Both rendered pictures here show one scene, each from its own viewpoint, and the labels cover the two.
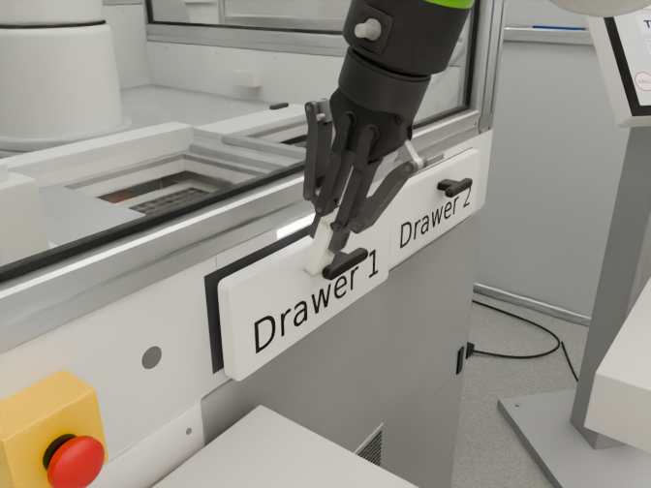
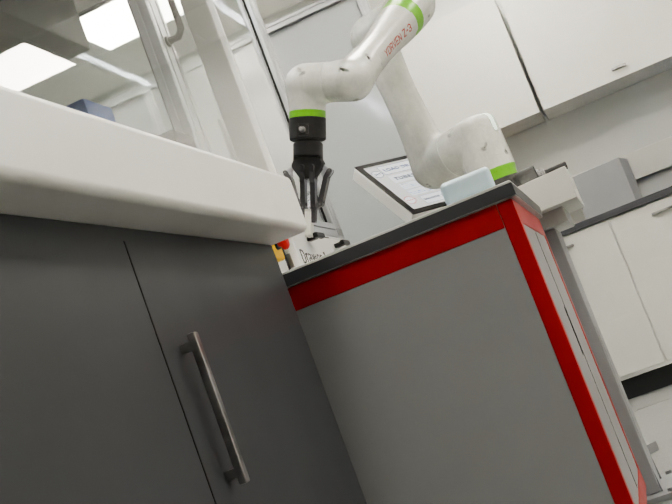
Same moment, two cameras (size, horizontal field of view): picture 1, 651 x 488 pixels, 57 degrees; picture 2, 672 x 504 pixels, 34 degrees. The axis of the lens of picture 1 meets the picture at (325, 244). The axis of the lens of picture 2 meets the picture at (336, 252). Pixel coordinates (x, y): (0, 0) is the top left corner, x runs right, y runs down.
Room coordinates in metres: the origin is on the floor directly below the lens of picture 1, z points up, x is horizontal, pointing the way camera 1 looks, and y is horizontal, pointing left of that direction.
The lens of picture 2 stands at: (-1.95, 1.05, 0.51)
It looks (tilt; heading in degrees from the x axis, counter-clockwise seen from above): 7 degrees up; 337
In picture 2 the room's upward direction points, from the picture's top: 21 degrees counter-clockwise
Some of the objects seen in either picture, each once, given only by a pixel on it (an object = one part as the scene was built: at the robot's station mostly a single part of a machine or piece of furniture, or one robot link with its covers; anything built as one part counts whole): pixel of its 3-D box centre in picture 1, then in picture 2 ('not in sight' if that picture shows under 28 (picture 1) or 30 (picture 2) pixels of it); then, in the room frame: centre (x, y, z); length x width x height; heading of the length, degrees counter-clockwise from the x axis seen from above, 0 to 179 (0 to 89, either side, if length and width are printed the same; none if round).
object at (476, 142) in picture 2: not in sight; (479, 152); (0.57, -0.54, 0.99); 0.16 x 0.13 x 0.19; 24
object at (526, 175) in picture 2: not in sight; (520, 184); (0.53, -0.60, 0.87); 0.26 x 0.15 x 0.06; 59
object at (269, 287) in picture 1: (318, 279); (309, 252); (0.61, 0.01, 0.87); 0.29 x 0.02 x 0.11; 143
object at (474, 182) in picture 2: not in sight; (469, 190); (-0.18, -0.01, 0.78); 0.15 x 0.10 x 0.04; 148
